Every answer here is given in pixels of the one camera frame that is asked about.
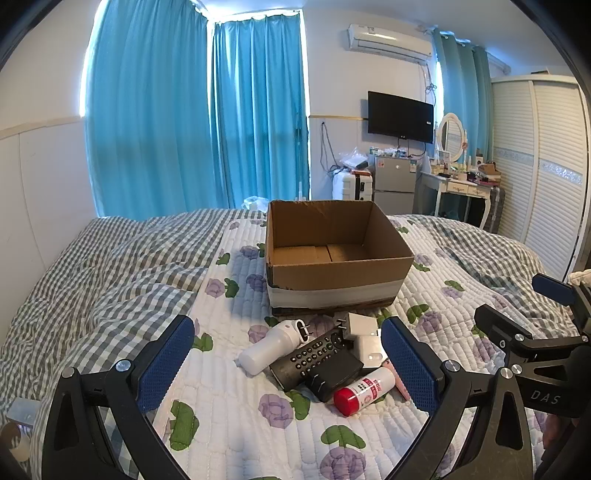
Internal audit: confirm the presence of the oval white mirror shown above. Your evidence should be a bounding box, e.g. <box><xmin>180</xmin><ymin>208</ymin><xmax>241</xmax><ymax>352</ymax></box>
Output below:
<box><xmin>436</xmin><ymin>113</ymin><xmax>467</xmax><ymax>163</ymax></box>

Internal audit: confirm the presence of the black power adapter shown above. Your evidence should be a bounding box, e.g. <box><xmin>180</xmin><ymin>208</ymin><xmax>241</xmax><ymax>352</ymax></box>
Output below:
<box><xmin>305</xmin><ymin>353</ymin><xmax>365</xmax><ymax>402</ymax></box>

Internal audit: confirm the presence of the cardboard box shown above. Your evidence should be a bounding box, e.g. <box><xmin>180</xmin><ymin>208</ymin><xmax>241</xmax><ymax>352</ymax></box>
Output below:
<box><xmin>264</xmin><ymin>199</ymin><xmax>415</xmax><ymax>319</ymax></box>

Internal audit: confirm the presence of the white charger cube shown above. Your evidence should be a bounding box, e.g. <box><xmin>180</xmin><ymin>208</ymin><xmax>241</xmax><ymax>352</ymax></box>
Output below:
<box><xmin>346</xmin><ymin>313</ymin><xmax>380</xmax><ymax>338</ymax></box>
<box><xmin>353</xmin><ymin>335</ymin><xmax>390</xmax><ymax>368</ymax></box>

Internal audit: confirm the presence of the white cylindrical device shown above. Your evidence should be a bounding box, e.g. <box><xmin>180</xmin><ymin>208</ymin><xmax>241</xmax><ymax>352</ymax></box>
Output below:
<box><xmin>239</xmin><ymin>319</ymin><xmax>315</xmax><ymax>376</ymax></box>

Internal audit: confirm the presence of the pink tube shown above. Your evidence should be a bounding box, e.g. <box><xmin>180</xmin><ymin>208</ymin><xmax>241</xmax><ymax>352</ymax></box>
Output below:
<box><xmin>385</xmin><ymin>357</ymin><xmax>412</xmax><ymax>402</ymax></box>

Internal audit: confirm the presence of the black wall cable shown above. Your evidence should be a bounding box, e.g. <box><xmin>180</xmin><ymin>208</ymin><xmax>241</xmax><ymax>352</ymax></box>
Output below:
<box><xmin>320</xmin><ymin>121</ymin><xmax>339</xmax><ymax>177</ymax></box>

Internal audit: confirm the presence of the white air conditioner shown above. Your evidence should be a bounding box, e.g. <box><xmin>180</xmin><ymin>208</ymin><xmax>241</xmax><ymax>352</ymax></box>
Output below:
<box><xmin>344</xmin><ymin>24</ymin><xmax>437</xmax><ymax>64</ymax></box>

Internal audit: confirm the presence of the black remote control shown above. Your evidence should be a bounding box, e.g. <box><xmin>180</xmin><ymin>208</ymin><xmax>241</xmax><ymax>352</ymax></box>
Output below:
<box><xmin>270</xmin><ymin>325</ymin><xmax>348</xmax><ymax>391</ymax></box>

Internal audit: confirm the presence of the white vanity table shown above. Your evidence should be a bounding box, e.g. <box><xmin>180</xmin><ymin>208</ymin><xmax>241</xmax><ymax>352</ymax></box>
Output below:
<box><xmin>417</xmin><ymin>170</ymin><xmax>502</xmax><ymax>230</ymax></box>

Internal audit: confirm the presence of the red-capped white bottle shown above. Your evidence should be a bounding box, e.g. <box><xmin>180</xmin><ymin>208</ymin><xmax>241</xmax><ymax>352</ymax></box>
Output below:
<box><xmin>333</xmin><ymin>367</ymin><xmax>397</xmax><ymax>417</ymax></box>

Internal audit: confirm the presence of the white suitcase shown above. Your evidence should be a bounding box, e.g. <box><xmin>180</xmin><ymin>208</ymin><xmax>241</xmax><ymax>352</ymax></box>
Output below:
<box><xmin>332</xmin><ymin>170</ymin><xmax>375</xmax><ymax>202</ymax></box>

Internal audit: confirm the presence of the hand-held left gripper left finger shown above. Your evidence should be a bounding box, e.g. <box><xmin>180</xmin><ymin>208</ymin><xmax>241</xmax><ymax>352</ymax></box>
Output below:
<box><xmin>41</xmin><ymin>315</ymin><xmax>197</xmax><ymax>480</ymax></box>

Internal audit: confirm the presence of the blue curtain beside wardrobe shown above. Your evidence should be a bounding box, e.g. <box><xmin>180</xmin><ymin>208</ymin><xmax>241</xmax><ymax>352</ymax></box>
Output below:
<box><xmin>436</xmin><ymin>30</ymin><xmax>495</xmax><ymax>161</ymax></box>

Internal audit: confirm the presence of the wide blue curtain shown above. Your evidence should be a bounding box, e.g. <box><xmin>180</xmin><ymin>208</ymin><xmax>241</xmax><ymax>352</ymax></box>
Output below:
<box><xmin>83</xmin><ymin>0</ymin><xmax>214</xmax><ymax>219</ymax></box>

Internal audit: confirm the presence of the clear plastic bag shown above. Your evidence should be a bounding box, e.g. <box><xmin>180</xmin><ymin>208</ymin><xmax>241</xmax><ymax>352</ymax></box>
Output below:
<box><xmin>339</xmin><ymin>147</ymin><xmax>370</xmax><ymax>172</ymax></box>

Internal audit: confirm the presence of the black wall television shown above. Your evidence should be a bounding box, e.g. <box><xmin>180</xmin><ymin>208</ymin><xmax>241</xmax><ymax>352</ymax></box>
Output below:
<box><xmin>368</xmin><ymin>91</ymin><xmax>435</xmax><ymax>144</ymax></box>

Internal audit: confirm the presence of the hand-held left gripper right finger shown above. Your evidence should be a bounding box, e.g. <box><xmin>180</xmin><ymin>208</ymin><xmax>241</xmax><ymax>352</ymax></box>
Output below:
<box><xmin>379</xmin><ymin>316</ymin><xmax>539</xmax><ymax>480</ymax></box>

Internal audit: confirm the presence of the small grey box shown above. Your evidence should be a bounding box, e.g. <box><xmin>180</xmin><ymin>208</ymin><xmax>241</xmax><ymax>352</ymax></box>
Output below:
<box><xmin>8</xmin><ymin>398</ymin><xmax>41</xmax><ymax>426</ymax></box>

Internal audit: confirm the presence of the grey suitcase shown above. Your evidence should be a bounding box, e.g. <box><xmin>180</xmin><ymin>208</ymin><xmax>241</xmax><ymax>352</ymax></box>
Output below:
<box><xmin>480</xmin><ymin>185</ymin><xmax>506</xmax><ymax>234</ymax></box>

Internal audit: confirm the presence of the small silver fridge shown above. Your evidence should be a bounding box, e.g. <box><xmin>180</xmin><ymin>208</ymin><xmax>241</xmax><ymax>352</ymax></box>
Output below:
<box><xmin>373</xmin><ymin>154</ymin><xmax>419</xmax><ymax>216</ymax></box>

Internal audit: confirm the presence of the white louvred wardrobe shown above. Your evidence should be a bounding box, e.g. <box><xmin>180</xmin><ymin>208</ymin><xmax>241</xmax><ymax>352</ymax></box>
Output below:
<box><xmin>489</xmin><ymin>74</ymin><xmax>591</xmax><ymax>283</ymax></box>

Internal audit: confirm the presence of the narrow blue curtain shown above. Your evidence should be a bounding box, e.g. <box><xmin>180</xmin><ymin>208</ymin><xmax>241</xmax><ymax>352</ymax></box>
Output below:
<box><xmin>211</xmin><ymin>16</ymin><xmax>310</xmax><ymax>211</ymax></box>

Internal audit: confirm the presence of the floral white quilt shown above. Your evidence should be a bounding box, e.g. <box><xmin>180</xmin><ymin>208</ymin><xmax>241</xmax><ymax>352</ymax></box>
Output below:
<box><xmin>0</xmin><ymin>209</ymin><xmax>580</xmax><ymax>418</ymax></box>
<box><xmin>30</xmin><ymin>212</ymin><xmax>583</xmax><ymax>480</ymax></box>

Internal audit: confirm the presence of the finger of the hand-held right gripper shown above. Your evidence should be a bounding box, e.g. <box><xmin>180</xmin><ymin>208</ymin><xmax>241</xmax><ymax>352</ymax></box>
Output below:
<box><xmin>531</xmin><ymin>272</ymin><xmax>591</xmax><ymax>334</ymax></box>
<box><xmin>474</xmin><ymin>304</ymin><xmax>539</xmax><ymax>358</ymax></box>

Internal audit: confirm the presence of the person's right hand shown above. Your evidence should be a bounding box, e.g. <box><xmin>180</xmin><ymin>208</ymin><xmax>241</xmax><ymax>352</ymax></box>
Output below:
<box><xmin>545</xmin><ymin>412</ymin><xmax>578</xmax><ymax>464</ymax></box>

